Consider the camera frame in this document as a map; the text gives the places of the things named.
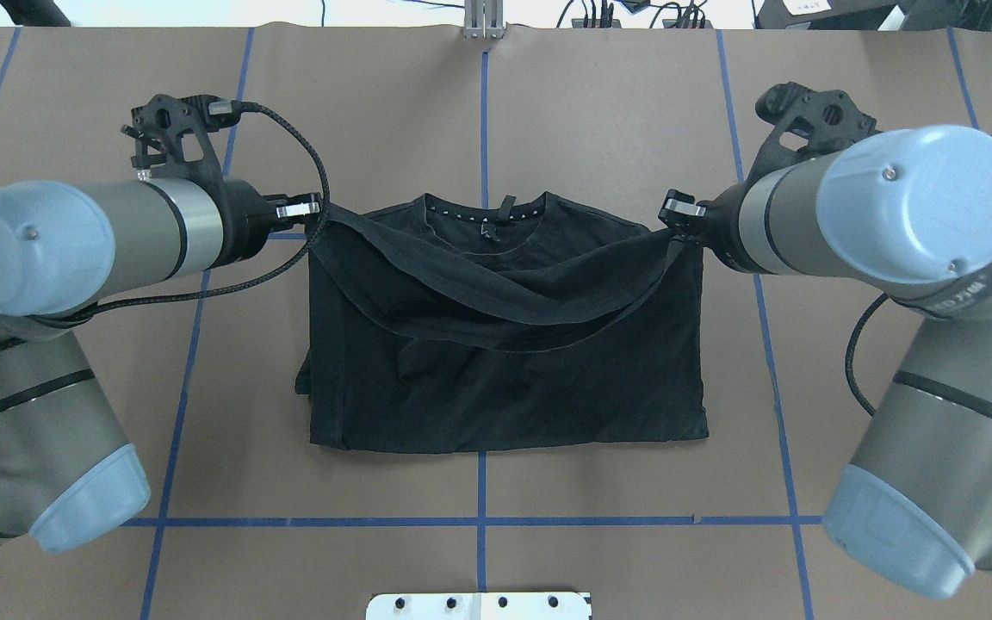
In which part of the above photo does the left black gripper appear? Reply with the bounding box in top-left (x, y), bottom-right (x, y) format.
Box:
top-left (122, 94), bottom-right (324, 264)

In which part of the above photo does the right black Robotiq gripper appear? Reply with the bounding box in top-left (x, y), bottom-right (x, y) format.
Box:
top-left (658, 82), bottom-right (877, 259)

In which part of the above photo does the black graphic t-shirt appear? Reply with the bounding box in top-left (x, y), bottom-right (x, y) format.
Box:
top-left (294, 192), bottom-right (710, 454)

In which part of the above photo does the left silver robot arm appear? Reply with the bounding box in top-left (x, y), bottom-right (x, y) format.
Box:
top-left (0, 95), bottom-right (328, 554)

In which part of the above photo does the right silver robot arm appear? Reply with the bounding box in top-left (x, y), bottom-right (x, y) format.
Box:
top-left (659, 82), bottom-right (992, 599)

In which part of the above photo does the aluminium frame post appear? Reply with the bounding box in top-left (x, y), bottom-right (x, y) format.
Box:
top-left (463, 0), bottom-right (506, 40)

